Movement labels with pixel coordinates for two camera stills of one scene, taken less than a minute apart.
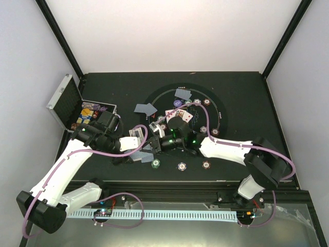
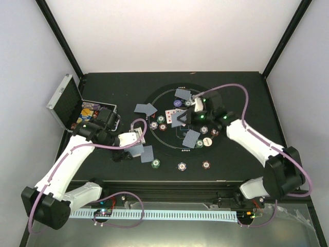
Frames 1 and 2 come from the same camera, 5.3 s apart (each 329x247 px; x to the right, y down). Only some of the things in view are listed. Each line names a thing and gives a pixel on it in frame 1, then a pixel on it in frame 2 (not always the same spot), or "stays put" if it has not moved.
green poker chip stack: x=155 y=163 stays put
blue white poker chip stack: x=182 y=166 stays put
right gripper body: x=164 y=146 -> x=203 y=120
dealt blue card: x=182 y=93 stays put
